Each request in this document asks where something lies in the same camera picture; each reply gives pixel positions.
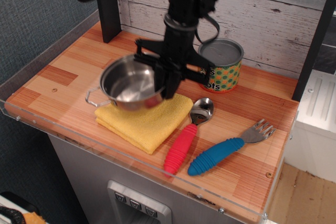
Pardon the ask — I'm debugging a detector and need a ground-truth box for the white toy cabinet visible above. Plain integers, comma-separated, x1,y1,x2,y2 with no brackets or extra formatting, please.
284,70,335,182

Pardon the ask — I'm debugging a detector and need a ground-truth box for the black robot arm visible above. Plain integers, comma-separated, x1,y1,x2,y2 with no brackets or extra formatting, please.
135,0,219,99

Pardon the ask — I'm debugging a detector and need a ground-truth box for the black right post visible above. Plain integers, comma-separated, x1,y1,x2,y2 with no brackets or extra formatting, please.
292,0,335,102

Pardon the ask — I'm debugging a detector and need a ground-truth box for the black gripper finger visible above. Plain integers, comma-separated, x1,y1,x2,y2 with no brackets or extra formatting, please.
153,63,167,90
163,70,183,99

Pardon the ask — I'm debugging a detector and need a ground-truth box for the black post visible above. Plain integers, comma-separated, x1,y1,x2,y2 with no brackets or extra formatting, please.
292,0,335,102
97,0,121,43

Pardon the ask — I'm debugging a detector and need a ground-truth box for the red handled spoon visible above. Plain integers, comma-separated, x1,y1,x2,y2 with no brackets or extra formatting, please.
163,97,214,174

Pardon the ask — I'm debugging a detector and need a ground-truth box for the clear acrylic guard rail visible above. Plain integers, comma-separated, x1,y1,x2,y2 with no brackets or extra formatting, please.
1,12,298,223

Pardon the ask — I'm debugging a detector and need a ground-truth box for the folded yellow towel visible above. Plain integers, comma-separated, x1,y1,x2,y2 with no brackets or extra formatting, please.
95,94,193,155

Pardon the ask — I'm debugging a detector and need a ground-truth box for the grey toy fridge cabinet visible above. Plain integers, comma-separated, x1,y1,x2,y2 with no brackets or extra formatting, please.
49,133,267,223

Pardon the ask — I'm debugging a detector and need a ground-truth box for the small stainless steel pot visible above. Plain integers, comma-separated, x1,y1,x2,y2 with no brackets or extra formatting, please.
86,55,164,111

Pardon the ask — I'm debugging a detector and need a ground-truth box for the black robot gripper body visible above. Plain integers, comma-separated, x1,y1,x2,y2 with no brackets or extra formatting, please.
135,15,214,84

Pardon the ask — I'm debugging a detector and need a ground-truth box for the peas and carrots can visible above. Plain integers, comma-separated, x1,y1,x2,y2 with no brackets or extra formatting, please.
198,38,244,93

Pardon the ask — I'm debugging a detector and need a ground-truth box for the black orange object corner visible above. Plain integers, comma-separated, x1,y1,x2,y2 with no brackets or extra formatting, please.
1,191,47,223

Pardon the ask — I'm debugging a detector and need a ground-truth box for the black left post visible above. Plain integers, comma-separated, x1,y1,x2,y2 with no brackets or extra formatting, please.
97,0,121,43

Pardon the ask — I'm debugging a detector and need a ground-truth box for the blue handled fork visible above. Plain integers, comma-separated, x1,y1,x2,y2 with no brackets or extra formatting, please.
187,119,277,176

